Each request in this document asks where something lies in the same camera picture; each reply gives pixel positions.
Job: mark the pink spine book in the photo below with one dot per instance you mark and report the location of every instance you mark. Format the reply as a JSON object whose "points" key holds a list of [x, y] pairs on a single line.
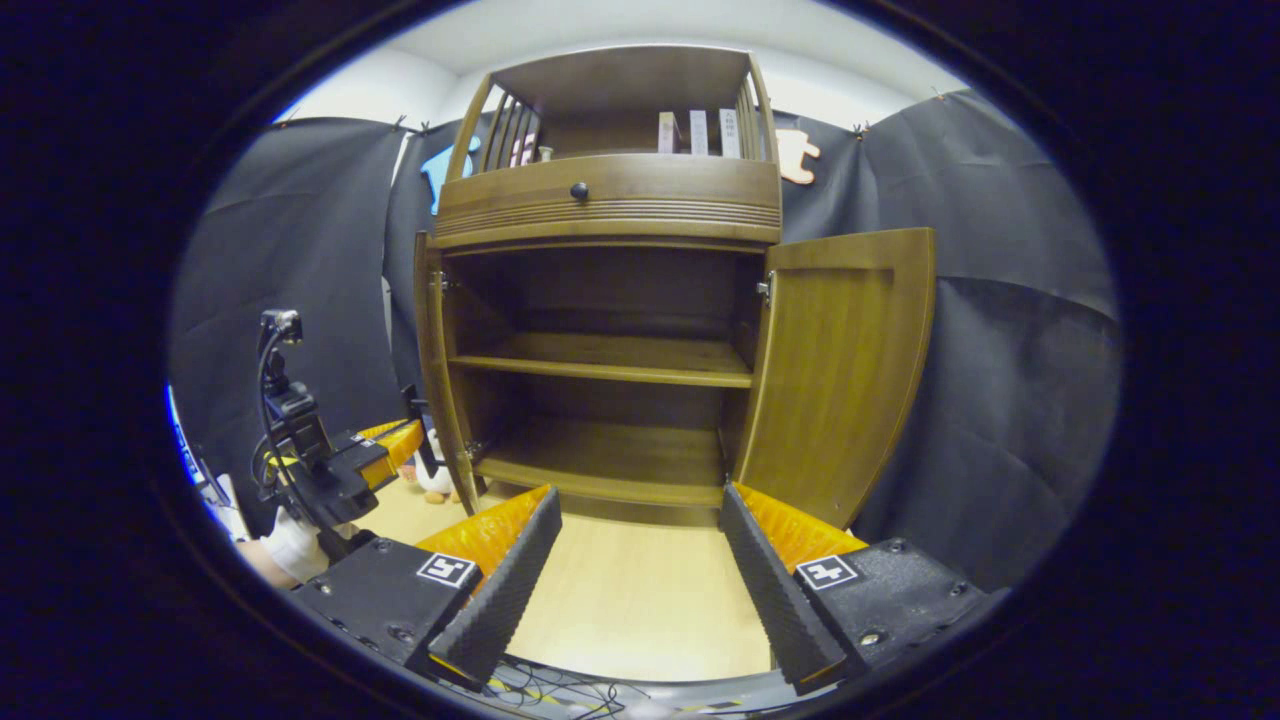
{"points": [[668, 133]]}

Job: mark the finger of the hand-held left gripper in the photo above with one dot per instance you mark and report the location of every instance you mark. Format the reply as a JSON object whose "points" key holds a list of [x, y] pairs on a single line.
{"points": [[365, 465], [395, 430]]}

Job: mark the wooden inner shelf board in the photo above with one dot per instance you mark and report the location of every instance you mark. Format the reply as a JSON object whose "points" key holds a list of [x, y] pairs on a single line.
{"points": [[600, 358]]}

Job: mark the black backdrop cloth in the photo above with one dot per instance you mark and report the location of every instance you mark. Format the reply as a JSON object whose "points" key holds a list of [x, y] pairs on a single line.
{"points": [[1000, 380]]}

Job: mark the white cloth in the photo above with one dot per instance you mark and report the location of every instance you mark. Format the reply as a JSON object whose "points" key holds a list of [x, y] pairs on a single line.
{"points": [[232, 510]]}

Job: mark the wooden shoe cabinet door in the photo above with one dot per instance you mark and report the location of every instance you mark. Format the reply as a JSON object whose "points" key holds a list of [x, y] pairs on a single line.
{"points": [[840, 380], [435, 350]]}

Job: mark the lilac spine book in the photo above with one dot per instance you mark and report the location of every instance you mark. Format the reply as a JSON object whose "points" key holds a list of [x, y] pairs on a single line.
{"points": [[698, 133]]}

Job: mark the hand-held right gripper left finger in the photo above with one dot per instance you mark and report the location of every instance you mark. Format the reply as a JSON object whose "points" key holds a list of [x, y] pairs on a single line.
{"points": [[505, 600]]}

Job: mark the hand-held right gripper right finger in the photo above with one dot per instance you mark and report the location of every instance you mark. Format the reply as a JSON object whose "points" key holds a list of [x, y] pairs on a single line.
{"points": [[775, 600]]}

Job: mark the wooden double-door shoe cabinet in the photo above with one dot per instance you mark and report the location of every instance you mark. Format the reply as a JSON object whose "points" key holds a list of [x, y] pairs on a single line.
{"points": [[620, 80]]}

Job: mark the penguin plush toy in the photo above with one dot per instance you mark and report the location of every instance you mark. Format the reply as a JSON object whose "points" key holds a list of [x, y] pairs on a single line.
{"points": [[437, 475]]}

